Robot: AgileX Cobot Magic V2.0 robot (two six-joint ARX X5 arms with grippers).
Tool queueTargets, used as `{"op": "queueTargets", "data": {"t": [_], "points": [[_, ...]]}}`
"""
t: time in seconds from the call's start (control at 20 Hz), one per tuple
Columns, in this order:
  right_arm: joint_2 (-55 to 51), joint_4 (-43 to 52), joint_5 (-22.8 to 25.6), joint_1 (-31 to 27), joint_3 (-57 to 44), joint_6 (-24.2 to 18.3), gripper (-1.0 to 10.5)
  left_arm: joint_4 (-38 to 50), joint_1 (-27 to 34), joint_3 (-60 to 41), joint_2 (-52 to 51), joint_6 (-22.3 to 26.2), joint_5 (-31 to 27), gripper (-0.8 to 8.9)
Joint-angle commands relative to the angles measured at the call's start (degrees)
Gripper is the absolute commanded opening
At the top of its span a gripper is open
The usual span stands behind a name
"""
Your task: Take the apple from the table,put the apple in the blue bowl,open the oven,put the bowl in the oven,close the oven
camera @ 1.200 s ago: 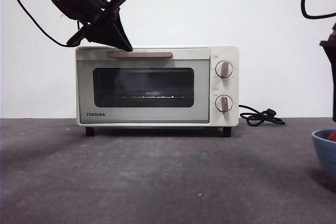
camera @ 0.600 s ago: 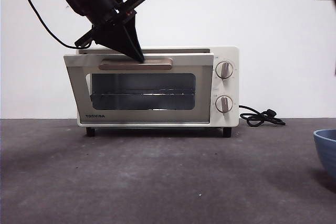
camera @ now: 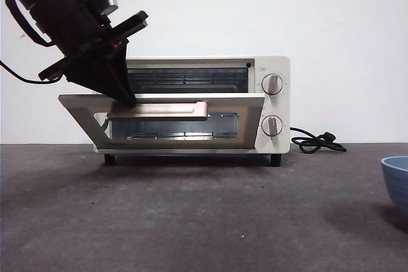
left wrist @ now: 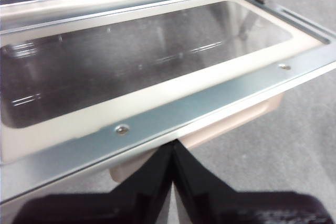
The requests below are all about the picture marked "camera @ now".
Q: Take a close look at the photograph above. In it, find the pale grey left wrist camera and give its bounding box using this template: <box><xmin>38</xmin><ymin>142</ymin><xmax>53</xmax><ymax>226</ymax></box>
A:
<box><xmin>98</xmin><ymin>0</ymin><xmax>120</xmax><ymax>17</ymax></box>

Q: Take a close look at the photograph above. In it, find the cream toaster oven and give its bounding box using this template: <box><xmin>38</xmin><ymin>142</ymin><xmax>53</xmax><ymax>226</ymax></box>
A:
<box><xmin>92</xmin><ymin>55</ymin><xmax>291</xmax><ymax>167</ymax></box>

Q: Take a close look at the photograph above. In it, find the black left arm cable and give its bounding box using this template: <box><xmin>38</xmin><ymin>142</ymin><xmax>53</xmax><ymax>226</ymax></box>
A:
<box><xmin>0</xmin><ymin>60</ymin><xmax>45</xmax><ymax>84</ymax></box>

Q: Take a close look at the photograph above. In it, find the beige timer knob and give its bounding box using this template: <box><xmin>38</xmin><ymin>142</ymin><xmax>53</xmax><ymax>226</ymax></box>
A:
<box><xmin>261</xmin><ymin>115</ymin><xmax>284</xmax><ymax>136</ymax></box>

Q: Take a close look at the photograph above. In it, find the oven door with beige handle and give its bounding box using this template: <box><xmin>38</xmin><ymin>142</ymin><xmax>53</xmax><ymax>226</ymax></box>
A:
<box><xmin>58</xmin><ymin>92</ymin><xmax>266</xmax><ymax>152</ymax></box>

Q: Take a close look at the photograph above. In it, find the black oven power cable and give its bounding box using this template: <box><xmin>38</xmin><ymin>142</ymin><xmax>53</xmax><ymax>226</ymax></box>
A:
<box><xmin>289</xmin><ymin>126</ymin><xmax>348</xmax><ymax>154</ymax></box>

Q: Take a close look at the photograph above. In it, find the blue bowl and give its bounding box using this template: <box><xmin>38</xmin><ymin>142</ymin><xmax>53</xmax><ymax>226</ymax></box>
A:
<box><xmin>381</xmin><ymin>155</ymin><xmax>408</xmax><ymax>218</ymax></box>

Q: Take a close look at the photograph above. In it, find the beige temperature knob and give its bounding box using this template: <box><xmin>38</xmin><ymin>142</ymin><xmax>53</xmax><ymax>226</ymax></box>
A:
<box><xmin>261</xmin><ymin>73</ymin><xmax>284</xmax><ymax>96</ymax></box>

